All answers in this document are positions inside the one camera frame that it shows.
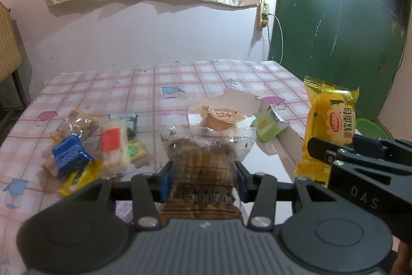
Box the brown cake clear wrapper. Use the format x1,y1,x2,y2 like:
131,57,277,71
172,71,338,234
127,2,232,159
159,126,256,223

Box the yellow soft bread packet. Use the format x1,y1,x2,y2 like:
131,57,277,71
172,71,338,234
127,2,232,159
295,75,360,184

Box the purple snack packet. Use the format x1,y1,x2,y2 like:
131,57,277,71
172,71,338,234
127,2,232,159
115,200,133,223

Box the red label noodle snack pack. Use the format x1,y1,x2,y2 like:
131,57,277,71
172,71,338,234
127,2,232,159
101,120,131,175

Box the light green snack packet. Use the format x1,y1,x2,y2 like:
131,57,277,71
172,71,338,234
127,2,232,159
252,110,289,142

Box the dark green snack packet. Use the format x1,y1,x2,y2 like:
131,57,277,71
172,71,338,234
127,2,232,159
108,112,138,140

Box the red bean bread clear pack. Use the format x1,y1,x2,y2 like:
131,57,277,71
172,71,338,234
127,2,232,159
188,104,248,131

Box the blue snack packet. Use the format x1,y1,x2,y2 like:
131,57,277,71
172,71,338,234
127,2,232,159
52,135,94,179

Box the clear bag brown cookies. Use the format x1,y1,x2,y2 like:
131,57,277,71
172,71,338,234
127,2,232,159
50,109,99,144

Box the orange white striped snack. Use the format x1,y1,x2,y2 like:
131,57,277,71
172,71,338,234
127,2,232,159
42,157,59,179

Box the green label biscuit pack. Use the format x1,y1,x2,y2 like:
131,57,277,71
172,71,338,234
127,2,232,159
127,139,149,164

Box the small yellow snack packet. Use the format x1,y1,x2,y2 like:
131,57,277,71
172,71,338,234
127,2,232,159
59,160,103,196

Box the green plastic basket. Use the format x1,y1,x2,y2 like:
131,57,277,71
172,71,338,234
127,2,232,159
356,118,389,139

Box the shallow cardboard box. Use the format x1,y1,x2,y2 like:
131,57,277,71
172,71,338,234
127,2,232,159
188,89,305,176

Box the pink checkered tablecloth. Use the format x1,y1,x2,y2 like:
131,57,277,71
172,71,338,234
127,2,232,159
1,59,309,274

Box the green door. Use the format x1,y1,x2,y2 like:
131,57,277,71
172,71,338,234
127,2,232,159
271,0,411,119

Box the wicker chair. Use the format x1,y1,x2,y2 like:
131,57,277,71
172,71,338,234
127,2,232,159
0,3,29,109

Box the yellow wall socket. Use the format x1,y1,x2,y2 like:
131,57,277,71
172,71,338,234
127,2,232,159
257,2,270,27

